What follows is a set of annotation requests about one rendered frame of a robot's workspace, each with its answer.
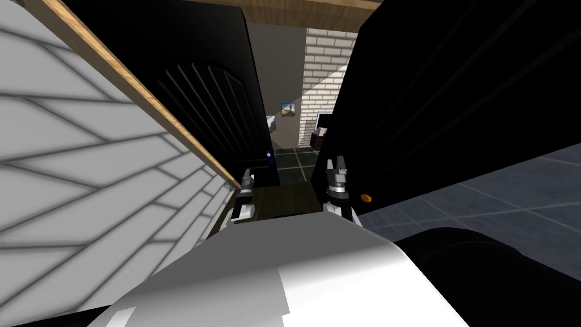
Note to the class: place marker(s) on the orange door knob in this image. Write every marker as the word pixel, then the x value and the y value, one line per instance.
pixel 366 198

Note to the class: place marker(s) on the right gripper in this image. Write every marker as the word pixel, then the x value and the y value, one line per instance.
pixel 337 177

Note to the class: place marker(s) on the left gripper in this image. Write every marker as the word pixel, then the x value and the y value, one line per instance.
pixel 247 183

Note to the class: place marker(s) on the pale green wall picture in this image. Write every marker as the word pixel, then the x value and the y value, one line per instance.
pixel 271 124

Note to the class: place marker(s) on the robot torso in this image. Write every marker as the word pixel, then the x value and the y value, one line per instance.
pixel 272 272

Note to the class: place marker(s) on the dark desk with screen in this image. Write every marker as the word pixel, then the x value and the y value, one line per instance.
pixel 319 136

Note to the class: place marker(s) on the black plain door leaf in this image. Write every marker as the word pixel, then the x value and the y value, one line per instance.
pixel 445 91

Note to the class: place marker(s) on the blue framed wall picture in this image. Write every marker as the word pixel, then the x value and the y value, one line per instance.
pixel 288 109

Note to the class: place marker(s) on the black louvred door leaf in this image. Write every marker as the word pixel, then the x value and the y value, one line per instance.
pixel 204 81

